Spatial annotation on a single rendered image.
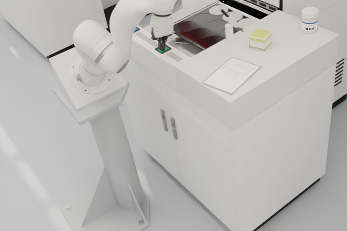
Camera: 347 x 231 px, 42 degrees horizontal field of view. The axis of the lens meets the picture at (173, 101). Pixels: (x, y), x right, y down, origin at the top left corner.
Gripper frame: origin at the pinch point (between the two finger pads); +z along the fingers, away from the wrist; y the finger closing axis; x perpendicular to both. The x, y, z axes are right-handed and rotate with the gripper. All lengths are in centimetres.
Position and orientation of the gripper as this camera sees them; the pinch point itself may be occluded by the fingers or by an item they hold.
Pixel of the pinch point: (161, 45)
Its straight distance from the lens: 205.6
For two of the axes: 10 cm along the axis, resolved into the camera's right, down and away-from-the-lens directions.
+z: -0.3, 8.5, 5.3
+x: 5.9, 4.4, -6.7
